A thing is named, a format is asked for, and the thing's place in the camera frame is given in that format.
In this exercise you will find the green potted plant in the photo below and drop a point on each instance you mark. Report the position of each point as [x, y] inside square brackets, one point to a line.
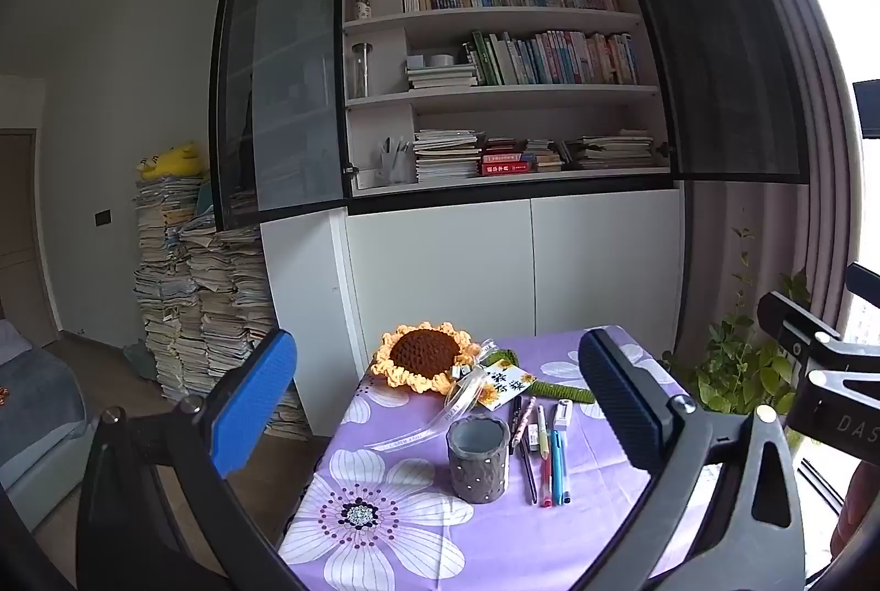
[735, 357]

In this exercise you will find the stack of flat books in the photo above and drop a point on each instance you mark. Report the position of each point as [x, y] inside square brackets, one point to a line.
[440, 77]

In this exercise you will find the small stack of books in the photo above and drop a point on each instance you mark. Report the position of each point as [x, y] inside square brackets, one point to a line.
[546, 156]

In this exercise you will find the yellow plush toy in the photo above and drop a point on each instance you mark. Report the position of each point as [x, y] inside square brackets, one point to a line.
[172, 159]

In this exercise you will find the tape rolls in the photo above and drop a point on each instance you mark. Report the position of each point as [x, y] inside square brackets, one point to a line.
[433, 61]

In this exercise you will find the black screen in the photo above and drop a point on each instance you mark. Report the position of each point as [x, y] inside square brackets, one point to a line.
[868, 109]

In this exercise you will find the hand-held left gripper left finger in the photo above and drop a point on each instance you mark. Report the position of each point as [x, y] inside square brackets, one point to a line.
[254, 398]

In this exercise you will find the white pen cup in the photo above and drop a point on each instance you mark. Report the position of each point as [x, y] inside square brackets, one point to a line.
[395, 168]

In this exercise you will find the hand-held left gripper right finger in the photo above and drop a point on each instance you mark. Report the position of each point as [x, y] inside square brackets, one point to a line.
[619, 405]

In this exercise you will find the white correction tape dispenser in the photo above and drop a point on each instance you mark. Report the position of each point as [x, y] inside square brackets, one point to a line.
[563, 415]

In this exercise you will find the white bookcase cabinet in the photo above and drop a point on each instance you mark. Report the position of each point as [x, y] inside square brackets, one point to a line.
[440, 261]

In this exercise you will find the brown door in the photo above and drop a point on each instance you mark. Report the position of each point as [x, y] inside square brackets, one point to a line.
[17, 261]

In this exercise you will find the sunflower print card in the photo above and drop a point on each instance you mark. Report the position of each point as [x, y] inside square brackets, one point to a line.
[505, 384]

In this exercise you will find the clear glass bottle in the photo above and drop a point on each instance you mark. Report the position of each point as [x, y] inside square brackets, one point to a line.
[359, 72]

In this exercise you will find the tall stacks of paper books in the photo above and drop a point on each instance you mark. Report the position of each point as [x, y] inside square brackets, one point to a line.
[199, 302]

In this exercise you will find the red pen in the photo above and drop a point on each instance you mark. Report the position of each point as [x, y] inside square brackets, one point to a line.
[547, 481]

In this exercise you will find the green patterned pen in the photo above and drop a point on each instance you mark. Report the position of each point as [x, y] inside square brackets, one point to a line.
[542, 433]

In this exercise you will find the grey bed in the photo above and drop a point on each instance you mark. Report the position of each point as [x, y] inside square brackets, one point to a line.
[41, 412]

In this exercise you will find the stack of red books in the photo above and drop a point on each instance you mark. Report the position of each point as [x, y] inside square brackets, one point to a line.
[507, 161]

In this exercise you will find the black wall switch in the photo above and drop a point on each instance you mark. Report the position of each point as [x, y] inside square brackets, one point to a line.
[104, 218]

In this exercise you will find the clear printed ribbon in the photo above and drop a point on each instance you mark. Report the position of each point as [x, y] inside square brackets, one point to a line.
[454, 409]

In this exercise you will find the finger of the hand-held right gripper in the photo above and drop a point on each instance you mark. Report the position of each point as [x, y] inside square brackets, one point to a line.
[797, 333]
[865, 280]

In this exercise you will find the crochet sunflower with green stem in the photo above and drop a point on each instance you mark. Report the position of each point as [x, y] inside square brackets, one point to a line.
[419, 354]

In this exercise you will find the grey dotted pen holder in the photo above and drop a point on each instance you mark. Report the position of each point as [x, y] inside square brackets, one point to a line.
[478, 470]

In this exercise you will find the dark glass cabinet door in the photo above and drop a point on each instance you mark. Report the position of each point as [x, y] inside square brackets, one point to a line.
[289, 82]
[722, 47]

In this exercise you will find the stack of paper booklets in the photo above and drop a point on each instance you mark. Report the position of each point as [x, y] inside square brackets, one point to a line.
[447, 157]

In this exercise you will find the person's right hand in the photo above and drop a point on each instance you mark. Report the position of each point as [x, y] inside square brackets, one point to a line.
[856, 515]

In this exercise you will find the purple floral tablecloth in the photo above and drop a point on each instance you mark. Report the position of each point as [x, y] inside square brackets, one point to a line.
[584, 522]

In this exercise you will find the wide stack of booklets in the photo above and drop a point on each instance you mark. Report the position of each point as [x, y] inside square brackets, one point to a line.
[612, 151]

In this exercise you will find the pink patterned pen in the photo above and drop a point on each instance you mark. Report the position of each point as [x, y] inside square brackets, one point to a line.
[529, 419]

